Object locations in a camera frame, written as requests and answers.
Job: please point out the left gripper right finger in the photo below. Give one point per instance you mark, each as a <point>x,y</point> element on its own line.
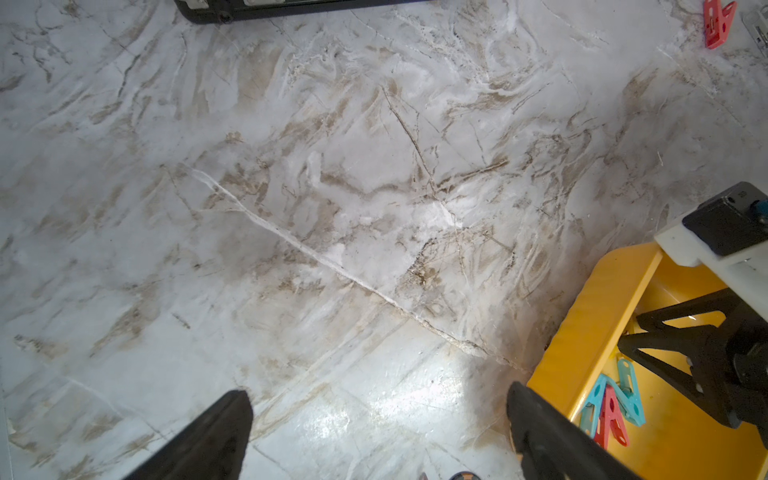
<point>550,446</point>

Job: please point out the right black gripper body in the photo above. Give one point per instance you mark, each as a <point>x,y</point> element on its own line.
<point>735,366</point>

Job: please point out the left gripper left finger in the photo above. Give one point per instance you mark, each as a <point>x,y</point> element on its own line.
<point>213,446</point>

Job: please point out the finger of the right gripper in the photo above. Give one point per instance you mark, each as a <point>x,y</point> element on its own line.
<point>700,344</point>

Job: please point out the yellow plastic storage tray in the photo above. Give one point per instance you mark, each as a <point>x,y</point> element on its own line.
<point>678,440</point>

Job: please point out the red clothespin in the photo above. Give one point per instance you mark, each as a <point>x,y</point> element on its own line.
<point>718,19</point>
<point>611,421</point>

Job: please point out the red clothespin in tray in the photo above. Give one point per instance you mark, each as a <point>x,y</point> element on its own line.
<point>611,421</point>

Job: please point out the black hard case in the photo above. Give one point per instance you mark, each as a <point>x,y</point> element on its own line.
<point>229,11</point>

